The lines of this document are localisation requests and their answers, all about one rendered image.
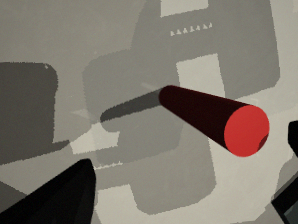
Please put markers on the red cylinder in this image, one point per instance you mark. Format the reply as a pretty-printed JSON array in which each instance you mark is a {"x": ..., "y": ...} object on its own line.
[{"x": 240, "y": 128}]

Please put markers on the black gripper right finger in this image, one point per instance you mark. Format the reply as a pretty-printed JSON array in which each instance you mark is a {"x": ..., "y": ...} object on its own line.
[{"x": 292, "y": 136}]

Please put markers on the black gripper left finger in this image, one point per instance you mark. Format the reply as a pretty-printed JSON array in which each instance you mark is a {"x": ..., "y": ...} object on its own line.
[{"x": 66, "y": 199}]

